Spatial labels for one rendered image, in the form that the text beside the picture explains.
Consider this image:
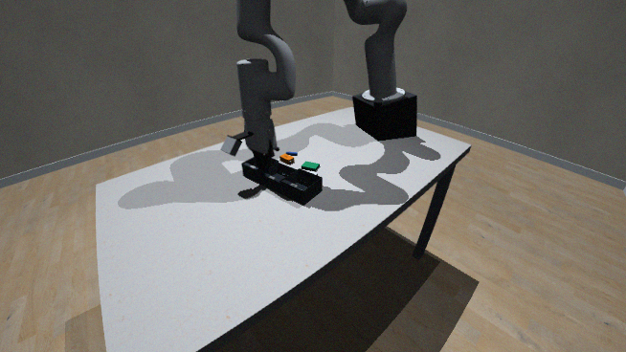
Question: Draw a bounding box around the black rack of bins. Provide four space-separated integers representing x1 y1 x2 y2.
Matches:
241 158 323 205

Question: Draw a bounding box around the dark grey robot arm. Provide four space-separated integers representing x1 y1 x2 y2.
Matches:
220 0 407 156

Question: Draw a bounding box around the orange box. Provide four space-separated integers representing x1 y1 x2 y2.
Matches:
279 154 294 165

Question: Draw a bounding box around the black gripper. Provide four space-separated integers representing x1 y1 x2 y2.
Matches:
244 116 277 169

